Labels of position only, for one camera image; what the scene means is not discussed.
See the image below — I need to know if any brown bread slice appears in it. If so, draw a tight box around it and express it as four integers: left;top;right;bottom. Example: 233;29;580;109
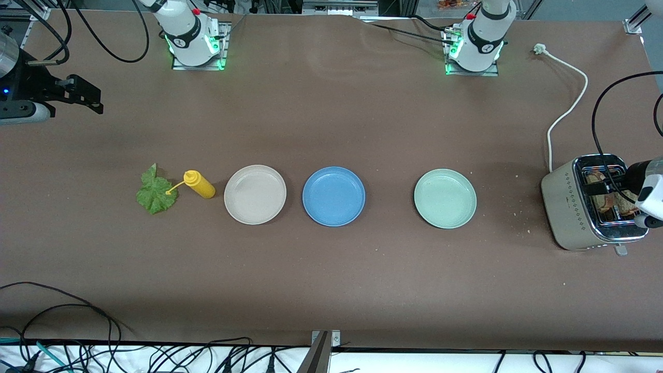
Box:
613;188;643;217
585;171;614;213

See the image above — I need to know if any green lettuce leaf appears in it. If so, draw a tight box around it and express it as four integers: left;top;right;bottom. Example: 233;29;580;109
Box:
136;163;179;215

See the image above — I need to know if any yellow squeeze bottle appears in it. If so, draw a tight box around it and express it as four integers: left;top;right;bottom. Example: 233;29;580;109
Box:
166;170;216;199

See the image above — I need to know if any green round plate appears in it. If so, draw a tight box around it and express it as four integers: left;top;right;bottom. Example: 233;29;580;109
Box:
413;169;478;229

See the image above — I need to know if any beige round plate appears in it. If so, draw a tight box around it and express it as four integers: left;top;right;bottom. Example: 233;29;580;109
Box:
224;165;287;225

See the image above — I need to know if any blue round plate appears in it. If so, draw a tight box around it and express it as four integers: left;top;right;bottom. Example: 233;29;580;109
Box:
302;166;366;227

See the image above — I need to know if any beige chrome toaster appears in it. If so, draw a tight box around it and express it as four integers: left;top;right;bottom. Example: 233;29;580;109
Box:
541;153;650;256

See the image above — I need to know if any grey metal box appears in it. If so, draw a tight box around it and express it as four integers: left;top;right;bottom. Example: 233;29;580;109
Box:
302;0;379;16

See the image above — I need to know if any black looped cable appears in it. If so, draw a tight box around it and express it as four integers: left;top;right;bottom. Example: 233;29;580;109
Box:
10;0;71;66

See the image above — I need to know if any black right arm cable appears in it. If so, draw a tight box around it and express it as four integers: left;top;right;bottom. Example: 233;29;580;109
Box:
69;0;150;64

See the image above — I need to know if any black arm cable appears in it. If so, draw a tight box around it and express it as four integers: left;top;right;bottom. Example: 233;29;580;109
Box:
592;71;663;205
69;0;150;64

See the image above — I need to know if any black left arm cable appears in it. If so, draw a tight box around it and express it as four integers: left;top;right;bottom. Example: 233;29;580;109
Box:
592;71;663;205

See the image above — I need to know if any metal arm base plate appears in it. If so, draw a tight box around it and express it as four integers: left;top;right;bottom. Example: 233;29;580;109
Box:
171;22;232;71
441;28;501;77

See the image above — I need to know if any aluminium frame profile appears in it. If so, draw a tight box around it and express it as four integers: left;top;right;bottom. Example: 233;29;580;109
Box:
624;0;654;35

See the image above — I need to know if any white toaster power cable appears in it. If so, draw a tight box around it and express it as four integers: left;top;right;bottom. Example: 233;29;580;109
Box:
534;44;589;173

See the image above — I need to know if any long looping black cable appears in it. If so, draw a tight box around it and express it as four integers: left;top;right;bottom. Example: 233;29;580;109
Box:
0;282;123;358

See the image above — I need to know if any black cable on table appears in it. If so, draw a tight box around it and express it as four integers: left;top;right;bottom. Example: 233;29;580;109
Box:
357;16;459;47

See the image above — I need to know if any teal cable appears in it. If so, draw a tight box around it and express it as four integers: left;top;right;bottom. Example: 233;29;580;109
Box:
0;337;73;373

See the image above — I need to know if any aluminium table bracket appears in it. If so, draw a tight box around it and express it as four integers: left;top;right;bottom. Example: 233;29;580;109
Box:
298;330;341;373

